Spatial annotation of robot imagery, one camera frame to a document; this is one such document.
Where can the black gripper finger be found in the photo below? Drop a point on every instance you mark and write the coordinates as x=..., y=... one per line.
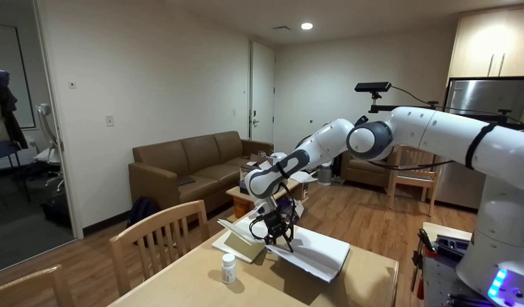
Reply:
x=289, y=242
x=270, y=240

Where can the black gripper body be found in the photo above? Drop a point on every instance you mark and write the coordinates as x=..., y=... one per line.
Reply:
x=282, y=219

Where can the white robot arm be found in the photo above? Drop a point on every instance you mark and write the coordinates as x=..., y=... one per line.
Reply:
x=494, y=262

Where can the wooden coffee table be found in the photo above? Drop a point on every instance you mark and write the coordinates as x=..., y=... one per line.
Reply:
x=245, y=204

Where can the white pill bottle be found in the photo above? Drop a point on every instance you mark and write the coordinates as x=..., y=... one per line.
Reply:
x=227, y=269

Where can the white door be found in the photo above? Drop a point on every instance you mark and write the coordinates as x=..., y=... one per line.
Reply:
x=262, y=93

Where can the brown leather sofa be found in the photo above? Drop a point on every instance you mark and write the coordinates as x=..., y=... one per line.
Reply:
x=197, y=168

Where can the wooden dining chair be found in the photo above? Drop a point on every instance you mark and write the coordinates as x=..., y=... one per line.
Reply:
x=159, y=240

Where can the dark blue backpack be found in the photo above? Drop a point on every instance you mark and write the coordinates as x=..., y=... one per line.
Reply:
x=142, y=209

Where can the wooden chair in background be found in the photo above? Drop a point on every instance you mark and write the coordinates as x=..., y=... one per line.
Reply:
x=415, y=168

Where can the wooden side cart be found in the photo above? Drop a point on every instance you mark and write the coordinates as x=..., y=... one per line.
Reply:
x=436, y=282

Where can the ceiling light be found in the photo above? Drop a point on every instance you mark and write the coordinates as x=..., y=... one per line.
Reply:
x=306, y=27

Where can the wooden chair near corner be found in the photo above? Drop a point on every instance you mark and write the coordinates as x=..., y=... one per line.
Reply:
x=45, y=281

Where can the stainless steel refrigerator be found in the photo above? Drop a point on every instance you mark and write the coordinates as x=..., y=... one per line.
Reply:
x=494, y=100

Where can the black camera on stand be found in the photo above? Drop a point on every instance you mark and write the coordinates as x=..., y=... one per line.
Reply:
x=373, y=88

